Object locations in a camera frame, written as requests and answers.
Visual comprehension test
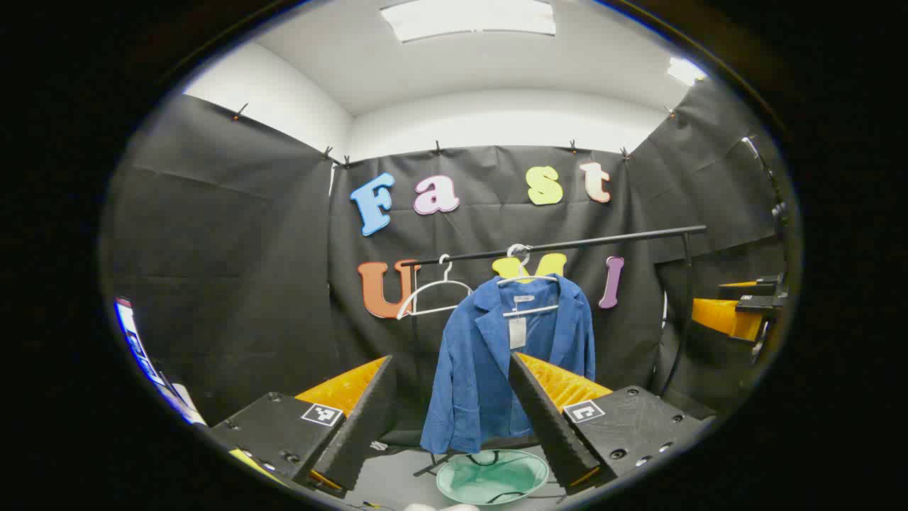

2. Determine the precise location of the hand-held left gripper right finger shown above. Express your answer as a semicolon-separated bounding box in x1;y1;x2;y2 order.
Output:
506;350;716;492

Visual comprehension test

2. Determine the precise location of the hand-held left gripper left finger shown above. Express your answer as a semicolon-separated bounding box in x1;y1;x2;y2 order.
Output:
206;355;398;498

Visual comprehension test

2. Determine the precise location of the green laundry hamper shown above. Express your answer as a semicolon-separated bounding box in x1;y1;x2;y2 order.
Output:
435;449;550;506

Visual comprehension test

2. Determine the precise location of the blue jacket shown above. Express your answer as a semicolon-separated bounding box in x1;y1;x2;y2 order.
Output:
420;275;597;455

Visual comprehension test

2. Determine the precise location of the white plastic hanger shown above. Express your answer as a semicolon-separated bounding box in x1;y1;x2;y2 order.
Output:
396;254;475;320
497;243;561;318

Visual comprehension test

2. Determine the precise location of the black stand pole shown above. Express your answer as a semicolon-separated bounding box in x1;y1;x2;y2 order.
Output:
741;135;790;228

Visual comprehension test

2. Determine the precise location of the black backdrop cloth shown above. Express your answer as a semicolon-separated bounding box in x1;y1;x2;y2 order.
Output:
103;78;792;455

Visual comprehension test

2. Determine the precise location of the small ceiling light panel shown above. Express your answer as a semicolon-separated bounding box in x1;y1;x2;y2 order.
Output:
667;57;708;87

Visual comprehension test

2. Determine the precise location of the white blue-edged board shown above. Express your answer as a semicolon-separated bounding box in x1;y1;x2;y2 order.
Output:
113;297;208;427

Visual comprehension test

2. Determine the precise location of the large ceiling light panel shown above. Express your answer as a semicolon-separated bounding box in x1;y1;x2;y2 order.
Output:
380;0;558;43

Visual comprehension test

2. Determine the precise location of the black clothes rail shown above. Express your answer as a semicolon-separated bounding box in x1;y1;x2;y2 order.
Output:
401;225;708;476

